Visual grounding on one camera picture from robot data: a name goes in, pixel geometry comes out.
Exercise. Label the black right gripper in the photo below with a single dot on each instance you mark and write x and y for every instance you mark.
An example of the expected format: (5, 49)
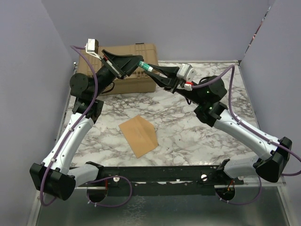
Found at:
(171, 81)

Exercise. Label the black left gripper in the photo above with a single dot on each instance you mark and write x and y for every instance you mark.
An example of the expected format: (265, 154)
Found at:
(122, 64)

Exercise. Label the green white glue stick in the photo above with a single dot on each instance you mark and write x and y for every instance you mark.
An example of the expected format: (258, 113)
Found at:
(145, 66)

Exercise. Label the brown paper envelope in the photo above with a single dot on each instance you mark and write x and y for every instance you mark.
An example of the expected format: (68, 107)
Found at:
(140, 135)

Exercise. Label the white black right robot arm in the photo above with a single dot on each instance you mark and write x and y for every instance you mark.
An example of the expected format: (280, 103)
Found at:
(271, 153)

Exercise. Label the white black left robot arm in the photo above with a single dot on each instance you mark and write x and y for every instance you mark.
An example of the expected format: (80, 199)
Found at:
(54, 175)

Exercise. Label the tan plastic tool case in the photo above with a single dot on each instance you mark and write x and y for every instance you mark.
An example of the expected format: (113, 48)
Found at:
(138, 81)

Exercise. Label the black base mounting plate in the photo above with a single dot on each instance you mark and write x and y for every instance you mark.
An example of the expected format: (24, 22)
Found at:
(160, 180)

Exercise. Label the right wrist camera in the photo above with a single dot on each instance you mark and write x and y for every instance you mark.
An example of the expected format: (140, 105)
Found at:
(185, 74)

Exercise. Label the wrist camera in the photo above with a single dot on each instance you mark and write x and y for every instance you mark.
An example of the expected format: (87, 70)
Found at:
(185, 74)
(91, 48)

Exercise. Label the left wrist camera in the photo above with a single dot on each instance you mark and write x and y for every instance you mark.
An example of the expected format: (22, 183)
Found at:
(91, 48)

